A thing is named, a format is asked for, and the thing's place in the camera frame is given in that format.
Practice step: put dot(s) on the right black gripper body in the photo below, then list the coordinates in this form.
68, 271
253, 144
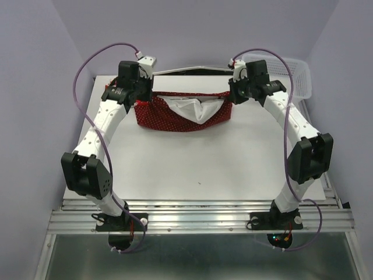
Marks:
242, 90

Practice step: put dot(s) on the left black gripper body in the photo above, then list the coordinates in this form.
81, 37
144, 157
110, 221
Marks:
143, 87

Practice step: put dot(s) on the dark red dotted skirt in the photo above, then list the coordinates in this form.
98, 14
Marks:
183, 112

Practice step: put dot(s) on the white red poppy skirt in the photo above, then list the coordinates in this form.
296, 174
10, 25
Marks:
111, 87

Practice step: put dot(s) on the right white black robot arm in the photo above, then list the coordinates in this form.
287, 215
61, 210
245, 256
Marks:
311, 150

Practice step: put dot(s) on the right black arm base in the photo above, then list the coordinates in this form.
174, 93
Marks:
280, 226

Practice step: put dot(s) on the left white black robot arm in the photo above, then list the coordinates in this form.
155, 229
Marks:
84, 169

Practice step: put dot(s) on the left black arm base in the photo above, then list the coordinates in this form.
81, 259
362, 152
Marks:
121, 229

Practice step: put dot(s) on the white plastic basket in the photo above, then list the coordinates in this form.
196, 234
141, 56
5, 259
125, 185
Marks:
302, 85

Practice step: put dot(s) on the white table board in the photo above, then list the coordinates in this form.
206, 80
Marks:
240, 159

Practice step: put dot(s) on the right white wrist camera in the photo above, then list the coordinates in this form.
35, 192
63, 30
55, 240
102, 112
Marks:
239, 69

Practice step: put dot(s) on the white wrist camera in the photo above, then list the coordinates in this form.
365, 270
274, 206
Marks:
239, 69
146, 66

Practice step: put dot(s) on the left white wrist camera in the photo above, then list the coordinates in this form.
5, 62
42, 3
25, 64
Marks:
146, 66

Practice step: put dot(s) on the aluminium rail frame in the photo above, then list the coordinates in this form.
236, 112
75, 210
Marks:
201, 239

